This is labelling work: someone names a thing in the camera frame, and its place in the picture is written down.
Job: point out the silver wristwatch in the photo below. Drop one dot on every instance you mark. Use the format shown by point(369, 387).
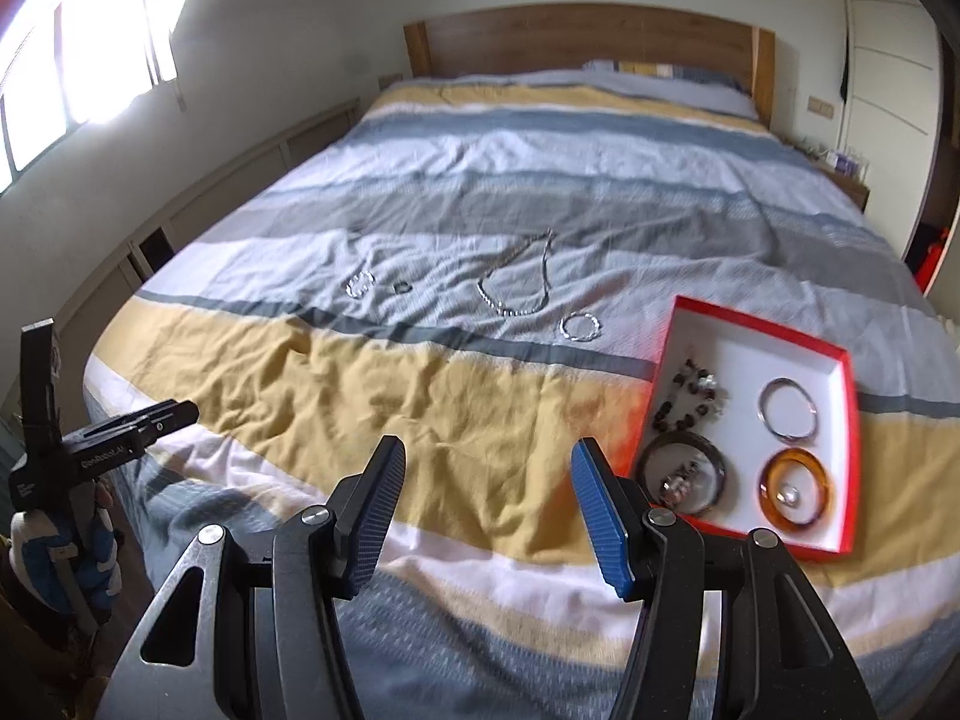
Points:
point(675, 486)

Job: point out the red cardboard box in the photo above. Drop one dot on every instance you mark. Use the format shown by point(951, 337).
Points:
point(750, 360)

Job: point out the purple box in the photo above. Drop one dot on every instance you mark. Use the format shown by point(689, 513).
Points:
point(847, 162)

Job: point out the wooden headboard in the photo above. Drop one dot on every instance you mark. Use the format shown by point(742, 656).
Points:
point(585, 37)

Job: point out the low beige wall cabinet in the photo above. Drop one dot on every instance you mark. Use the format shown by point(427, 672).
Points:
point(225, 187)

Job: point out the person's left hand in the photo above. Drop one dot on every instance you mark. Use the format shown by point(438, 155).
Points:
point(82, 555)

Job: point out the thin gold bangle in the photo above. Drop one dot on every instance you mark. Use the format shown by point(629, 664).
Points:
point(786, 435)

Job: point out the wooden nightstand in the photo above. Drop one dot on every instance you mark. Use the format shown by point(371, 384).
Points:
point(840, 184)

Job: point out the red object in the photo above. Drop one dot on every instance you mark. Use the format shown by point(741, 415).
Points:
point(932, 259)

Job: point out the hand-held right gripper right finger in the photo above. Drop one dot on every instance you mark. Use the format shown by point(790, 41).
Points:
point(596, 517)

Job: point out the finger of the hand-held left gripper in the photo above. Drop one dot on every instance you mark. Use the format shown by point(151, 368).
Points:
point(37, 390)
point(142, 424)

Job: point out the grey pillow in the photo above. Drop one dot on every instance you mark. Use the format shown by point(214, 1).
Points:
point(690, 94)

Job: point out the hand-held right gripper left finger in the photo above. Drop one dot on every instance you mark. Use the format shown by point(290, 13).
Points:
point(371, 517)

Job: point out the dark metal-rimmed bangle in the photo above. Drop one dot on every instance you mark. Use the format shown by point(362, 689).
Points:
point(718, 480)

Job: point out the white wardrobe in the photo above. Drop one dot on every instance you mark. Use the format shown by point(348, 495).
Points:
point(892, 52)

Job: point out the amber translucent bangle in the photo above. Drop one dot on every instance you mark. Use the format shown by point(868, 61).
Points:
point(765, 499)

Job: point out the wall switch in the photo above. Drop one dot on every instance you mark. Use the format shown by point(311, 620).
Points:
point(820, 107)

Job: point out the window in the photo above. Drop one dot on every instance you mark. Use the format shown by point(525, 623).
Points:
point(75, 52)

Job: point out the wooden bed with striped duvet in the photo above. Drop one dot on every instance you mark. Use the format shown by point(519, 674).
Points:
point(525, 187)

